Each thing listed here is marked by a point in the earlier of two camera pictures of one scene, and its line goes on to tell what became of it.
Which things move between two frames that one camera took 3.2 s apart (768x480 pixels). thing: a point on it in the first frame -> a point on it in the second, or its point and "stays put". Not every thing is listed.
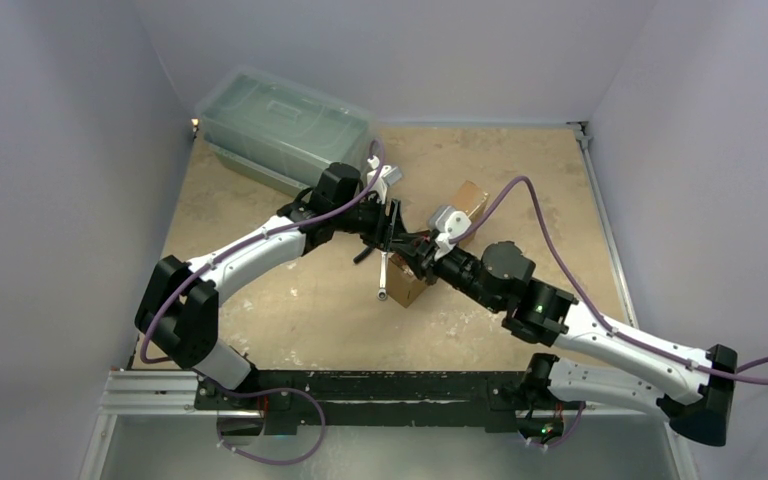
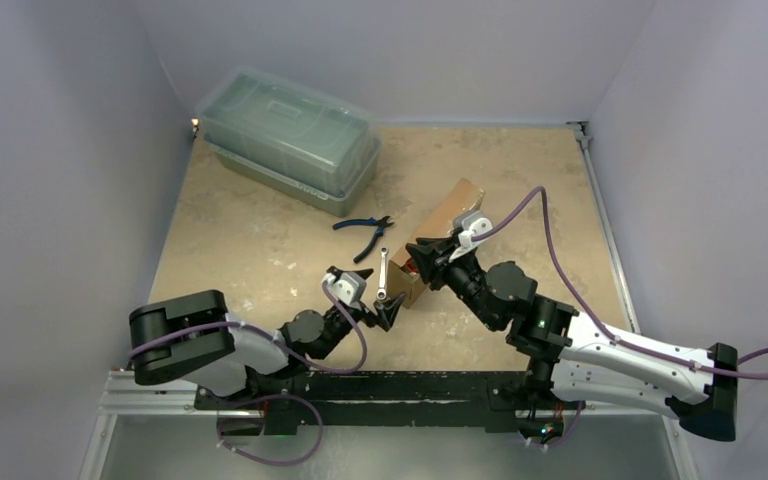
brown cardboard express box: (404, 287) stays put
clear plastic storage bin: (281, 132) stays put
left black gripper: (385, 228) -> (385, 309)
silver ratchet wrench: (383, 292) stays put
